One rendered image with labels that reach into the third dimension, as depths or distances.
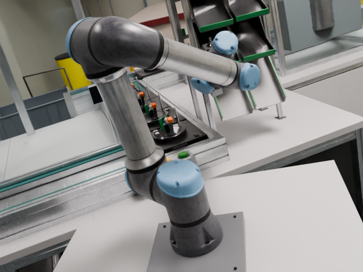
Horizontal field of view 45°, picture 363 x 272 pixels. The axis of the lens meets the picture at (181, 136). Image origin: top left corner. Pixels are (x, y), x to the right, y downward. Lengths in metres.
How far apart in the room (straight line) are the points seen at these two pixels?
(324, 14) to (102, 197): 1.70
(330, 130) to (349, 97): 0.97
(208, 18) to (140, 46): 0.80
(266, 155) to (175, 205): 0.65
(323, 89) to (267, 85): 0.84
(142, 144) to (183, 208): 0.20
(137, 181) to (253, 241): 0.36
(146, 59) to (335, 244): 0.67
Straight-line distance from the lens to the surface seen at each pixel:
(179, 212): 1.15
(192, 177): 1.12
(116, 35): 0.99
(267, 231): 1.29
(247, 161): 1.68
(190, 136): 1.73
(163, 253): 1.25
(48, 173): 1.88
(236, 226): 1.27
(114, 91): 1.12
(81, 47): 1.07
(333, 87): 2.71
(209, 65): 1.13
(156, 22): 6.07
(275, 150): 1.73
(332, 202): 1.38
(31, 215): 1.63
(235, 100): 1.80
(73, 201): 1.62
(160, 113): 2.04
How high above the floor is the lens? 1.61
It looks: 21 degrees down
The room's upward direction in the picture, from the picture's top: 15 degrees counter-clockwise
